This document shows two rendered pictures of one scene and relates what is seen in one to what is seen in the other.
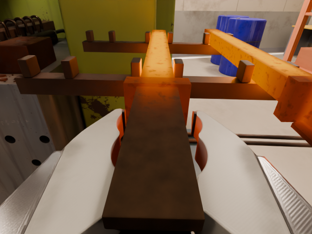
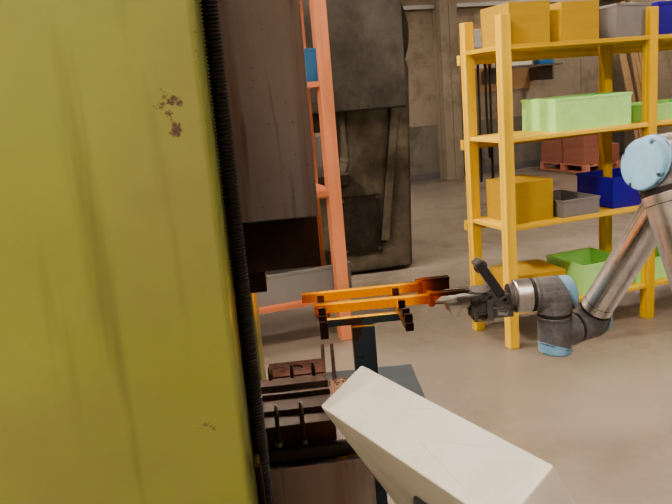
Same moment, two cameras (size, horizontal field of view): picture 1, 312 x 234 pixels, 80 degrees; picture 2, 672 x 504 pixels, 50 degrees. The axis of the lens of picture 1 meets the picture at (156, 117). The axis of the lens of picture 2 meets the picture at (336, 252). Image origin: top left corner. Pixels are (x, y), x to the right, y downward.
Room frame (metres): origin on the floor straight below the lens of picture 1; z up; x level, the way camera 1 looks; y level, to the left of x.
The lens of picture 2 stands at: (0.45, 1.82, 1.56)
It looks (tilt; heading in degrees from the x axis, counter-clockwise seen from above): 13 degrees down; 267
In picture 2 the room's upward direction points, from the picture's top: 5 degrees counter-clockwise
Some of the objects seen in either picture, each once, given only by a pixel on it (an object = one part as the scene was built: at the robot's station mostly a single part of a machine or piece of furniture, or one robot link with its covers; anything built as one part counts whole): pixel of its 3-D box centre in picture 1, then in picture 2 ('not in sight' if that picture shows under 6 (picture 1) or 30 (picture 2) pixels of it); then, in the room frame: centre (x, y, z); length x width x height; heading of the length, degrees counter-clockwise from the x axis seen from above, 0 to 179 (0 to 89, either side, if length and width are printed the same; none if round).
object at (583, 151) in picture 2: not in sight; (579, 148); (-4.23, -9.73, 0.34); 1.15 x 0.82 x 0.68; 104
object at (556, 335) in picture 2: not in sight; (557, 331); (-0.22, 0.00, 0.87); 0.12 x 0.09 x 0.12; 29
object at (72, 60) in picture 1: (83, 46); (365, 318); (0.31, 0.12, 1.01); 0.23 x 0.06 x 0.02; 179
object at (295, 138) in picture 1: (200, 137); (329, 380); (0.41, -0.12, 0.75); 0.60 x 0.04 x 0.01; 88
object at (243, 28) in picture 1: (234, 43); not in sight; (3.59, -1.38, 0.43); 1.15 x 0.71 x 0.86; 14
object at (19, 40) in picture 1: (27, 54); (297, 381); (0.49, 0.33, 0.95); 0.12 x 0.09 x 0.07; 2
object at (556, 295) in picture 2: not in sight; (551, 293); (-0.21, 0.00, 0.98); 0.12 x 0.09 x 0.10; 0
